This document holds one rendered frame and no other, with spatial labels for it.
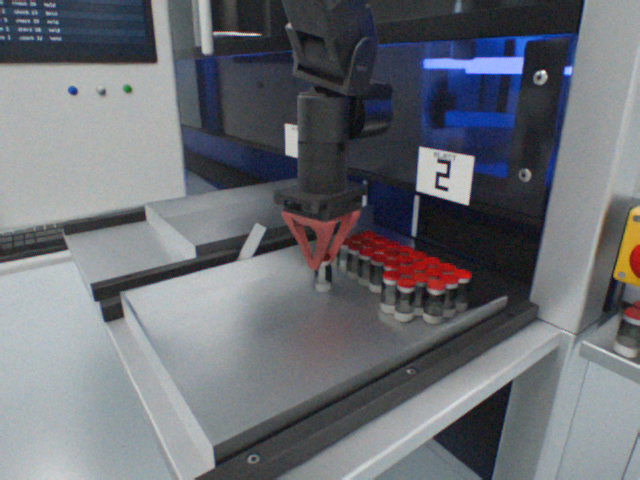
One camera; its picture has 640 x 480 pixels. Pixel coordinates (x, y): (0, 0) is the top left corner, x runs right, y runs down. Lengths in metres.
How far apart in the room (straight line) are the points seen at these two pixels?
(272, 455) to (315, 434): 0.03
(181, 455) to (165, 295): 0.23
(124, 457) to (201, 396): 1.25
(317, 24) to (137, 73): 0.82
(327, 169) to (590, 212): 0.27
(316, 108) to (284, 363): 0.26
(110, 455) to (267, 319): 1.23
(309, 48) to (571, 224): 0.32
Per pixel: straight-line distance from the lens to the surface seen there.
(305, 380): 0.41
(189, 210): 0.89
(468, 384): 0.43
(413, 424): 0.38
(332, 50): 0.43
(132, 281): 0.59
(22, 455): 1.80
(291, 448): 0.33
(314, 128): 0.47
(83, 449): 1.72
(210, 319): 0.51
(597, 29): 0.49
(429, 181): 0.59
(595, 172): 0.48
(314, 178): 0.48
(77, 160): 1.19
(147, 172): 1.22
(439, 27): 0.58
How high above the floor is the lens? 1.14
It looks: 21 degrees down
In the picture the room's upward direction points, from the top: straight up
